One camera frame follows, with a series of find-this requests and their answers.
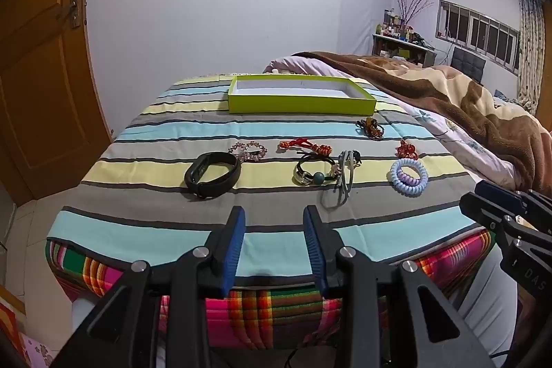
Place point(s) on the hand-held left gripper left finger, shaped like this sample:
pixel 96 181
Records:
pixel 230 247

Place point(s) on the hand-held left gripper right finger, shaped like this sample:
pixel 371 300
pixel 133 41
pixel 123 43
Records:
pixel 311 247

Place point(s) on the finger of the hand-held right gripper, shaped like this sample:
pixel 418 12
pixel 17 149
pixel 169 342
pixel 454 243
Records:
pixel 483 210
pixel 500 194

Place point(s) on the black wristband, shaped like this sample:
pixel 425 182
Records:
pixel 194 178

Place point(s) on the red knot ornament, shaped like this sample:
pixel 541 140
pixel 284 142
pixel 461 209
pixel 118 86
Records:
pixel 406 150

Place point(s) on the small black yellow hair ornament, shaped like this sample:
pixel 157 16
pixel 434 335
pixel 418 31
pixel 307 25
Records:
pixel 356 156

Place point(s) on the green shallow cardboard box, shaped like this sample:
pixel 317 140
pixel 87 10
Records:
pixel 302 104

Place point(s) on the person's grey trousers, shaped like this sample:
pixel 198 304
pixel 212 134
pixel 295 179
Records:
pixel 487 299

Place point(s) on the colourful plaid mattress cover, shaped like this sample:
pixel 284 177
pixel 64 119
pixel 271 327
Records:
pixel 267 312

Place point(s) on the brown fleece blanket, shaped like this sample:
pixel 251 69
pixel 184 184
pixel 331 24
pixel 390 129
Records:
pixel 474 109

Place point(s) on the striped bed sheet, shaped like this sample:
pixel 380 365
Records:
pixel 151 161

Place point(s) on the black padded chair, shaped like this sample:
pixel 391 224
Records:
pixel 468 64

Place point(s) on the patterned curtain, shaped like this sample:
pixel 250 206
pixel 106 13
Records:
pixel 530 49

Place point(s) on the barred window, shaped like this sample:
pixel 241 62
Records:
pixel 478 34

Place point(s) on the row of bottles and jars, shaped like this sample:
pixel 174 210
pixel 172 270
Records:
pixel 394 27

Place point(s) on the purple blossom branches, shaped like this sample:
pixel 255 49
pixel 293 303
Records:
pixel 407 6

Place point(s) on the pink floral box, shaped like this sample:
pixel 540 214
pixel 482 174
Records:
pixel 30 350

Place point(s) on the orange wooden door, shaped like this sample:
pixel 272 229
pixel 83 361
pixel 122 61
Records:
pixel 39 83

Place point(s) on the metal door latch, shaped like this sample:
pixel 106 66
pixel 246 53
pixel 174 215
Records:
pixel 74 10

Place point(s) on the wooden wall shelf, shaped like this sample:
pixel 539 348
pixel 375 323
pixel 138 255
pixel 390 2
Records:
pixel 384 47

